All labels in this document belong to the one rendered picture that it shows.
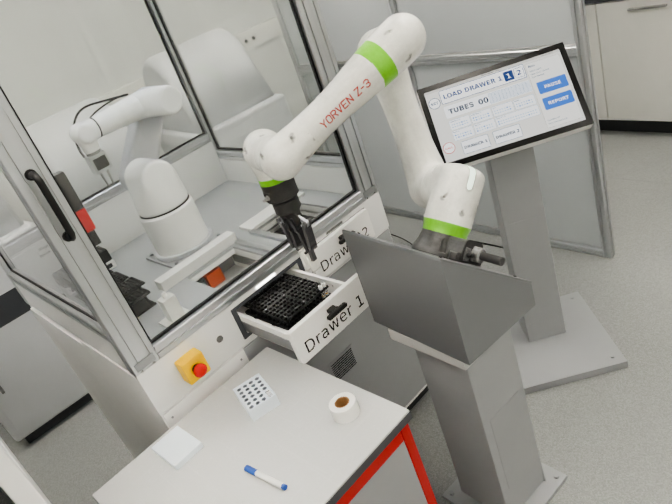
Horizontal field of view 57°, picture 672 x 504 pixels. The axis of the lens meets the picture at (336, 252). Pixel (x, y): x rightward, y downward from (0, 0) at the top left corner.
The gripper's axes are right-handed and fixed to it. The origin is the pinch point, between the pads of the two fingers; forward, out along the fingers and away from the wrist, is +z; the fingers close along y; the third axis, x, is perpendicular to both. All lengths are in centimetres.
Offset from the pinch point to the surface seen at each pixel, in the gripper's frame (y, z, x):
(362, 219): -15.6, 9.6, 35.7
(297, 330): 10.8, 8.5, -18.8
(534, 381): 16, 98, 64
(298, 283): -10.1, 10.1, -0.7
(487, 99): 7, -10, 87
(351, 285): 10.7, 8.9, 2.9
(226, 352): -17.4, 17.6, -28.5
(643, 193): -5, 101, 218
